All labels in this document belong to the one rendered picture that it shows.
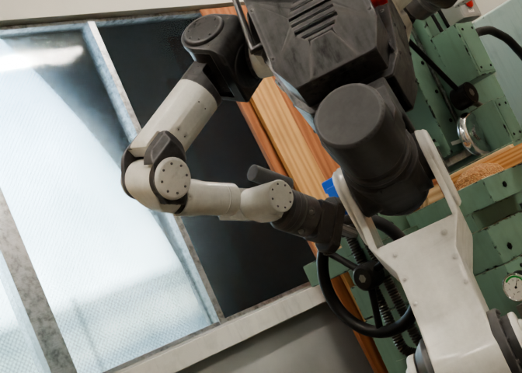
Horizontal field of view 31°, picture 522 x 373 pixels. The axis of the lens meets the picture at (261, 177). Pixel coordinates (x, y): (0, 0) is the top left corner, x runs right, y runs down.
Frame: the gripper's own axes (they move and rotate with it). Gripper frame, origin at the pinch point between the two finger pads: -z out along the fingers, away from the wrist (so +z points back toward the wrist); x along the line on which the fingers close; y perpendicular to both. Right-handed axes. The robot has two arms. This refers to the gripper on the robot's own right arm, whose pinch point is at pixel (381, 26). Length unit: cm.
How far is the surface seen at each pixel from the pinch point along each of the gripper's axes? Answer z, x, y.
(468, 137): -0.4, 7.2, 34.7
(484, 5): -89, -212, 101
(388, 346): -32, 49, 52
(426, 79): -7.1, -8.0, 22.1
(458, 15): 1.7, -27.1, 20.2
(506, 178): 12.3, 26.7, 37.4
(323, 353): -142, -23, 108
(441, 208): -0.6, 34.7, 31.7
